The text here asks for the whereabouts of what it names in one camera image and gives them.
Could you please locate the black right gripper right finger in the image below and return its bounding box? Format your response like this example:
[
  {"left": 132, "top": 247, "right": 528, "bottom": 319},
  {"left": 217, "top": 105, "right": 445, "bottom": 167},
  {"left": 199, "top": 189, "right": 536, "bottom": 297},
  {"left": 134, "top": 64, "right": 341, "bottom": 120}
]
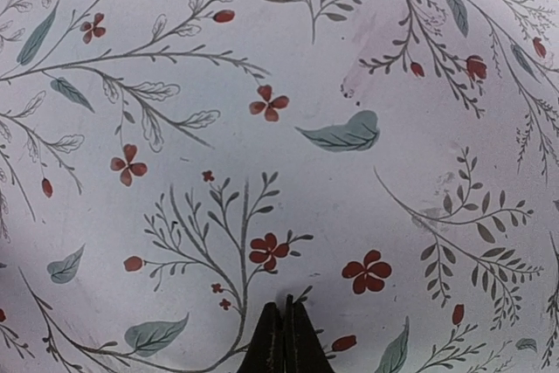
[{"left": 283, "top": 294, "right": 331, "bottom": 373}]

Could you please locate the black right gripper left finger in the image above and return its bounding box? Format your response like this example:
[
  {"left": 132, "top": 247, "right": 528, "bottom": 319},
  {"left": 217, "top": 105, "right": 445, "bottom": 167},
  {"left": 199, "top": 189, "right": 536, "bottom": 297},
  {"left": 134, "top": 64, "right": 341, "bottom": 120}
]
[{"left": 238, "top": 302, "right": 284, "bottom": 373}]

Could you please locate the floral patterned table mat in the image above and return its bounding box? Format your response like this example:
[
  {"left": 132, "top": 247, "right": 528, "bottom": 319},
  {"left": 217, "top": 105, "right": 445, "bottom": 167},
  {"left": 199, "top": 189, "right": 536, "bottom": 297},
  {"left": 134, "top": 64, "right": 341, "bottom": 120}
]
[{"left": 1, "top": 0, "right": 558, "bottom": 372}]

